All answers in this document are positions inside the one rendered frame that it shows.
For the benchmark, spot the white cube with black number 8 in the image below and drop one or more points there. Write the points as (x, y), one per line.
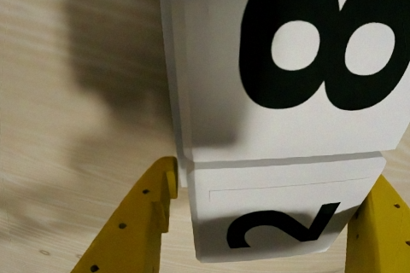
(268, 79)

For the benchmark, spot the white cube with black digits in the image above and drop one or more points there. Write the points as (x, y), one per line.
(243, 210)

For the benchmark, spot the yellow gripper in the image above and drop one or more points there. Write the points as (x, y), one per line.
(378, 234)

